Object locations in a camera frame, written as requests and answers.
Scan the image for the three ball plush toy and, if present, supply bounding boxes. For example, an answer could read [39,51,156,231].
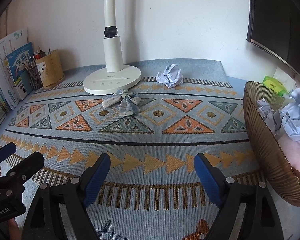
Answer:
[278,134,300,172]

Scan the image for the paper ball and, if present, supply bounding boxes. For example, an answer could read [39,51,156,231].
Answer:
[257,99,281,134]
[280,88,300,143]
[156,64,183,88]

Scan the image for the person's left hand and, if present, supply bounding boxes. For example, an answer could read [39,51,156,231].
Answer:
[7,218,21,240]

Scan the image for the brown ribbed basket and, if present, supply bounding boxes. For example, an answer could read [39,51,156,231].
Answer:
[243,81,300,207]

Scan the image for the black mesh pen cup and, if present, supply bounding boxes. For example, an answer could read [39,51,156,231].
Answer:
[28,66,43,90]

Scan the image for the patterned blue table mat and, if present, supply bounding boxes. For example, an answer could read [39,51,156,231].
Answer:
[0,59,265,239]

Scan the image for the blue cover book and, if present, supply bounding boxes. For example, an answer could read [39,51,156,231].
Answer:
[7,42,33,100]

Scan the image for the bamboo pen holder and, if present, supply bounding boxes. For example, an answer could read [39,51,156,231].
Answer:
[36,50,64,88]

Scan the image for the white cover workbook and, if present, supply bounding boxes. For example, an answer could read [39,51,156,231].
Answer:
[0,28,28,109]

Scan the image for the grey plaid bow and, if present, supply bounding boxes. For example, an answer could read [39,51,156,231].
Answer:
[102,89,141,116]

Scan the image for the green tissue pack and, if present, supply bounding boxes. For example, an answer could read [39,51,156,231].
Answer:
[262,76,288,96]

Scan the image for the white desk lamp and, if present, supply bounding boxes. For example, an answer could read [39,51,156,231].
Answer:
[83,0,141,95]

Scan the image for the black wall monitor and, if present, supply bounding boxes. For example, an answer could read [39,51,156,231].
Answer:
[247,0,300,75]

